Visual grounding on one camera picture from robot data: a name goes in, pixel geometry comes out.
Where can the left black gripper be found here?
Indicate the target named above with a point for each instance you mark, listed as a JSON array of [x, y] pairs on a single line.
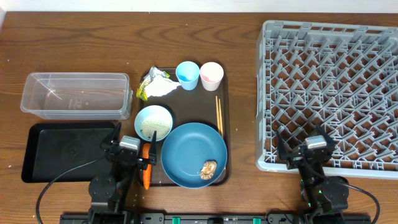
[[125, 154]]

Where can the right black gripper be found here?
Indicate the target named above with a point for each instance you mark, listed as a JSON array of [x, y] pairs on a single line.
[[294, 160]]

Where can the light blue rice bowl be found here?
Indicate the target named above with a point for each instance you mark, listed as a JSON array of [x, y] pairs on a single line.
[[153, 112]]

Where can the snack wrapper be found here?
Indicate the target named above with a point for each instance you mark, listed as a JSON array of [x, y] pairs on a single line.
[[154, 72]]

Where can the light blue plastic cup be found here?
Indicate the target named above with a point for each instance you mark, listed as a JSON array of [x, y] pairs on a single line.
[[188, 74]]

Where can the pink plastic cup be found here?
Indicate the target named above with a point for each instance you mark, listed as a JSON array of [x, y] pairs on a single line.
[[211, 74]]

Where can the white paper napkin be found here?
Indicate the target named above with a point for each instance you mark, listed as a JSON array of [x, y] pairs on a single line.
[[160, 86]]

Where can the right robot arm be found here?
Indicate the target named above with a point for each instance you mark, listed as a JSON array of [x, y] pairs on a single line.
[[326, 196]]

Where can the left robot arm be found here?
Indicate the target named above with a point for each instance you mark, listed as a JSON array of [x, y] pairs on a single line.
[[108, 192]]

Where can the grey plastic dishwasher rack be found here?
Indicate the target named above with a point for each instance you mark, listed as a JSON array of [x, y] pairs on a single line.
[[340, 77]]

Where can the orange carrot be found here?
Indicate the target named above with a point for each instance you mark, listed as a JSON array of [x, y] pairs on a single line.
[[146, 173]]

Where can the white rice pile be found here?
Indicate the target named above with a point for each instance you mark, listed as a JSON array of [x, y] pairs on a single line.
[[148, 127]]

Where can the large blue plate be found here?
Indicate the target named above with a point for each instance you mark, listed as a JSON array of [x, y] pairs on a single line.
[[186, 150]]

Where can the black rectangular tray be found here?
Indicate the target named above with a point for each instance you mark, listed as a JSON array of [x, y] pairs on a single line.
[[53, 148]]

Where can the brown food scrap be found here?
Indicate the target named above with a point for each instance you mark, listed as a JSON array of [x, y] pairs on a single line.
[[208, 170]]

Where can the dark brown serving tray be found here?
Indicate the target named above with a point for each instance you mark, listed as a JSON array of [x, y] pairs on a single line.
[[198, 105]]

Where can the clear plastic bin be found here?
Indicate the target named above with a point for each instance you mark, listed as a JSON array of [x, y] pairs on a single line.
[[77, 95]]

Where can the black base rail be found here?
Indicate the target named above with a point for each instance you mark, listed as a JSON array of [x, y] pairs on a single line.
[[159, 218]]

